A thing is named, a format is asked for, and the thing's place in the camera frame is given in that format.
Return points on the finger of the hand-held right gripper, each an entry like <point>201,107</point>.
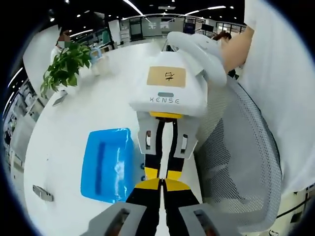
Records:
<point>152,159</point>
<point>176,162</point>

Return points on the person's right forearm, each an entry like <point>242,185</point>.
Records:
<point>236,51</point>

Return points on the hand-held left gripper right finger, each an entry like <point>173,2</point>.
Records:
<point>187,216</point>

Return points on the blue plastic container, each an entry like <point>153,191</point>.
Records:
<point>108,164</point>

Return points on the white mesh office chair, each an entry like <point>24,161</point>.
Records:
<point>236,152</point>

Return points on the grey flat object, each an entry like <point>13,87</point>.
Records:
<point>59,98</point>

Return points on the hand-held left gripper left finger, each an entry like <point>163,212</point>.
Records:
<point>137,216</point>

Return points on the white table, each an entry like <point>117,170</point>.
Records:
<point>98,103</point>

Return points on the green potted plant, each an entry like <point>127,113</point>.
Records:
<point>65,66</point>

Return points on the person's body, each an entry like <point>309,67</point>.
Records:
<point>283,98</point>

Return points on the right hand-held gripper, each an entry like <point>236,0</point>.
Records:
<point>169,81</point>

